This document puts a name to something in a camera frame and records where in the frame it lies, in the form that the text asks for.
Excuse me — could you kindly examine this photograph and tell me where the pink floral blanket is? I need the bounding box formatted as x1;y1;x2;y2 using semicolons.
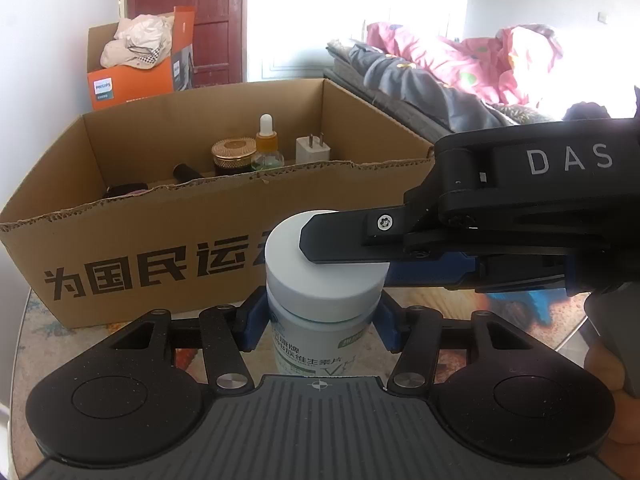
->
365;21;566;111

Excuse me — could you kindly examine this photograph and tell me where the gold lid dark jar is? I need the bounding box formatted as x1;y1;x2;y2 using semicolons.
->
211;137;259;177

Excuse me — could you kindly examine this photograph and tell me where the black tape roll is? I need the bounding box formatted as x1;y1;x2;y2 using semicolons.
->
104;183;151;198

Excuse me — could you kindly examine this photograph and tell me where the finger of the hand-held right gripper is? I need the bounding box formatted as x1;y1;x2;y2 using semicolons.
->
299;202;441;266
387;252;481;291

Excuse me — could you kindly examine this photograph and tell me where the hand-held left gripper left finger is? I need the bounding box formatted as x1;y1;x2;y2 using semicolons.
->
107;285;271;393

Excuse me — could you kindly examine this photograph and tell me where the orange cardboard box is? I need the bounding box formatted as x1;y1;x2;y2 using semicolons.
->
86;6;197;112

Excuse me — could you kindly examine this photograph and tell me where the person's right hand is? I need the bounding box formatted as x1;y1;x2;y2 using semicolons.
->
582;345;640;461

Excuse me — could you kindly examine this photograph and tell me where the white vitamin bottle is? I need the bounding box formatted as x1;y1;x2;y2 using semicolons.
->
263;209;390;376

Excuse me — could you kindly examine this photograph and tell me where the white charger plug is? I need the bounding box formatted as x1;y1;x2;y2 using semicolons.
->
295;132;334;166

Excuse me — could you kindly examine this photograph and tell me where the green dropper bottle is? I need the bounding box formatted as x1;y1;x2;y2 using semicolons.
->
251;114;286;171

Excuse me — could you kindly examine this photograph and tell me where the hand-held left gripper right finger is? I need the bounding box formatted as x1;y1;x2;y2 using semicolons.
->
372;292;531;392

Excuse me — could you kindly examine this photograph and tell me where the brown cardboard box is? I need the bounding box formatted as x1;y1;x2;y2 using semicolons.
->
0;78;436;328

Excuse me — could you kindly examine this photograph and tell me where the grey bed mattress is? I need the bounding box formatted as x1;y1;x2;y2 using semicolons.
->
324;42;451;148

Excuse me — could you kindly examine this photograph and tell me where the black cylinder tube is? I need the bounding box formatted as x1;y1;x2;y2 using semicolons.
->
172;163;207;182

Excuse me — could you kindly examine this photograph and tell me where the red wooden door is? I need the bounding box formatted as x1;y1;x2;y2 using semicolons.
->
120;0;249;88

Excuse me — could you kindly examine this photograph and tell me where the beige clothes bundle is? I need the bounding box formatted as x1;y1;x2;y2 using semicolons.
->
99;14;176;70

